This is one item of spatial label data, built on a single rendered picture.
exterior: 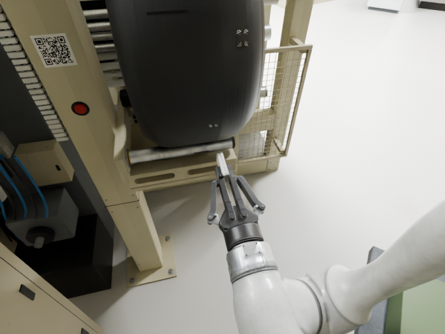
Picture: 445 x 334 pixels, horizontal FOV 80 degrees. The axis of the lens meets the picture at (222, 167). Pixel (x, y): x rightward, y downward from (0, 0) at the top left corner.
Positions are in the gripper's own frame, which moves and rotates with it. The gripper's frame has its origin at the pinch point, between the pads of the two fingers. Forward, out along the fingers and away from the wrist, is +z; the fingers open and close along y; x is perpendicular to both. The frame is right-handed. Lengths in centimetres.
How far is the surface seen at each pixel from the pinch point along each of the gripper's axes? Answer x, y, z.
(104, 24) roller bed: -3, 27, 69
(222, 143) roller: 13.6, -5.1, 19.0
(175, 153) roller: 14.2, 10.3, 18.5
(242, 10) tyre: -28.7, -6.3, 14.1
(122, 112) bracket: 12.9, 25.9, 39.7
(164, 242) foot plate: 106, 26, 28
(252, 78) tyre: -16.7, -8.5, 9.8
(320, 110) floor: 122, -136, 136
